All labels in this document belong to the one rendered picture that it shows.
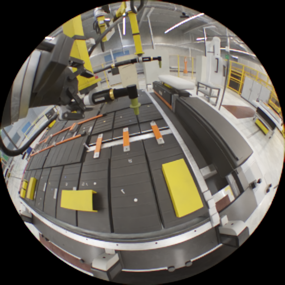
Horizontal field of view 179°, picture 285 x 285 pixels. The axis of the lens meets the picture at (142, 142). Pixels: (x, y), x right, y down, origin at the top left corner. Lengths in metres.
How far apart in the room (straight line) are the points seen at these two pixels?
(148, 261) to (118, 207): 0.30
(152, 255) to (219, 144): 0.48
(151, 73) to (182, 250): 4.92
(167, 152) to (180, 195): 0.17
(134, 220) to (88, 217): 0.16
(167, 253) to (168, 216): 0.23
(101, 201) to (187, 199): 0.25
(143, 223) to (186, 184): 0.16
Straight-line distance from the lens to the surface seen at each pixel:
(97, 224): 0.33
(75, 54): 0.37
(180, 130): 0.45
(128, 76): 4.67
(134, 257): 0.48
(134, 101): 0.32
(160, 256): 0.47
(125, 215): 0.29
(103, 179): 0.34
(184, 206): 0.26
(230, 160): 0.30
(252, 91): 9.16
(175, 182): 0.26
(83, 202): 0.33
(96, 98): 0.35
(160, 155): 0.33
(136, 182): 0.29
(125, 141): 0.40
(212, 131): 0.33
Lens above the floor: 1.28
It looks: 47 degrees down
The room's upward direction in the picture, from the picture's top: 12 degrees counter-clockwise
